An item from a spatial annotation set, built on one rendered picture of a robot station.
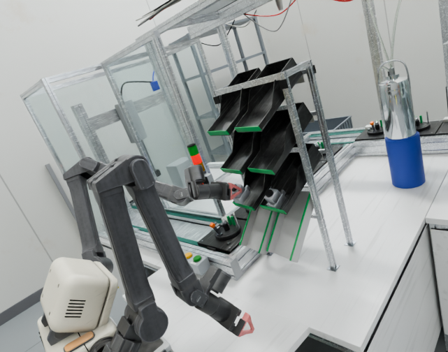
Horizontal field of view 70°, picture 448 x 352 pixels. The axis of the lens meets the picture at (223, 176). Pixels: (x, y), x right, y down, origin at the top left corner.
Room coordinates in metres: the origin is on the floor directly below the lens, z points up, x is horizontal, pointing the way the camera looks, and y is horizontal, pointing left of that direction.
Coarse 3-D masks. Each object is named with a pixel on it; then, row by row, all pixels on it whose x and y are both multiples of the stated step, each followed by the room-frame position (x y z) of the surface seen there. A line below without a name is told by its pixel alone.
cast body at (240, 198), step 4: (236, 184) 1.20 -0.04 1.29; (240, 184) 1.18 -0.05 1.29; (244, 188) 1.18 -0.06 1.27; (248, 188) 1.21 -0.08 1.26; (232, 192) 1.17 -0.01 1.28; (244, 192) 1.18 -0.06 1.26; (248, 192) 1.19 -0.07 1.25; (236, 196) 1.18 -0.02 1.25; (240, 196) 1.17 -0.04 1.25; (244, 196) 1.17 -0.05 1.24; (236, 200) 1.17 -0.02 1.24; (240, 200) 1.16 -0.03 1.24; (244, 200) 1.17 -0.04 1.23
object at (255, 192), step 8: (248, 176) 1.30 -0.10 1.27; (256, 176) 1.30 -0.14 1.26; (264, 176) 1.18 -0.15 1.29; (272, 176) 1.20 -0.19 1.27; (248, 184) 1.29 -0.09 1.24; (256, 184) 1.26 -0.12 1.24; (264, 184) 1.17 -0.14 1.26; (256, 192) 1.21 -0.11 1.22; (264, 192) 1.17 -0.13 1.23; (248, 200) 1.21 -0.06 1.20; (256, 200) 1.14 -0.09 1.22; (248, 208) 1.16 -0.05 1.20
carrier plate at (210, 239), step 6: (240, 222) 1.50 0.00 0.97; (210, 234) 1.49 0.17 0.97; (240, 234) 1.38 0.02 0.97; (204, 240) 1.45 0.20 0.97; (210, 240) 1.43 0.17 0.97; (216, 240) 1.41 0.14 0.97; (228, 240) 1.37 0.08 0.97; (234, 240) 1.35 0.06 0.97; (204, 246) 1.42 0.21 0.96; (210, 246) 1.38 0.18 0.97; (216, 246) 1.35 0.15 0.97; (222, 246) 1.33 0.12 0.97; (228, 246) 1.32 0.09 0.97; (234, 246) 1.30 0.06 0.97; (228, 252) 1.29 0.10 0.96
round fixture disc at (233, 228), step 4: (232, 224) 1.47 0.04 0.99; (236, 224) 1.46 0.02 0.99; (220, 228) 1.47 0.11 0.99; (232, 228) 1.43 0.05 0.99; (236, 228) 1.42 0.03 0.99; (240, 228) 1.42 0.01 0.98; (216, 232) 1.45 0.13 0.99; (224, 232) 1.42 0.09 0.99; (228, 232) 1.41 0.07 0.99; (232, 232) 1.40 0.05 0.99; (236, 232) 1.38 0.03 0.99; (216, 236) 1.41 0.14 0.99; (220, 236) 1.40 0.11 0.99; (224, 236) 1.38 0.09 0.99; (228, 236) 1.37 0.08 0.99; (232, 236) 1.37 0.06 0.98; (220, 240) 1.39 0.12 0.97; (224, 240) 1.38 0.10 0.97
